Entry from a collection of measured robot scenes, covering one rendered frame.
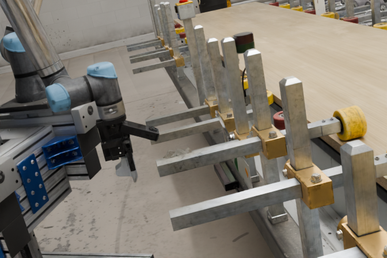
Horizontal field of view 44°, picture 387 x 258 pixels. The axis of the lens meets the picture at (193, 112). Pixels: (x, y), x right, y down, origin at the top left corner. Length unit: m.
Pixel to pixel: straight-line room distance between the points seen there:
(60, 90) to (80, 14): 7.96
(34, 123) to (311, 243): 1.09
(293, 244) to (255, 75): 0.43
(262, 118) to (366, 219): 0.50
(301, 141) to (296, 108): 0.07
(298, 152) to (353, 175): 0.26
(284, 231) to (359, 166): 0.59
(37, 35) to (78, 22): 7.87
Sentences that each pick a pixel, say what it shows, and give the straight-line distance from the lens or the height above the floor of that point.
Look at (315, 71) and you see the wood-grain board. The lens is 1.90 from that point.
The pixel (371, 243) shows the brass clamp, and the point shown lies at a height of 0.97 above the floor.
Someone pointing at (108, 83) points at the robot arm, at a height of 1.13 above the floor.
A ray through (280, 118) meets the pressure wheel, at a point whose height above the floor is 0.91.
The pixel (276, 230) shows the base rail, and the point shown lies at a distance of 1.30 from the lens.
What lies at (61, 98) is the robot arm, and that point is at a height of 1.13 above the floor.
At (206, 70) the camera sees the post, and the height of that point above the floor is 0.97.
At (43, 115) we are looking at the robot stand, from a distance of 1.76.
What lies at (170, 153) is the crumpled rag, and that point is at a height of 0.87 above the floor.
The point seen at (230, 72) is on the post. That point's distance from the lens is 1.41.
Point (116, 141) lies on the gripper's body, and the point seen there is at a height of 0.96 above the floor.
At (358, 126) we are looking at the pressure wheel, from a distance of 1.23.
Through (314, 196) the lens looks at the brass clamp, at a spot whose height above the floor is 0.95.
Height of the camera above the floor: 1.42
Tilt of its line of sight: 18 degrees down
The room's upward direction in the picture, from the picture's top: 12 degrees counter-clockwise
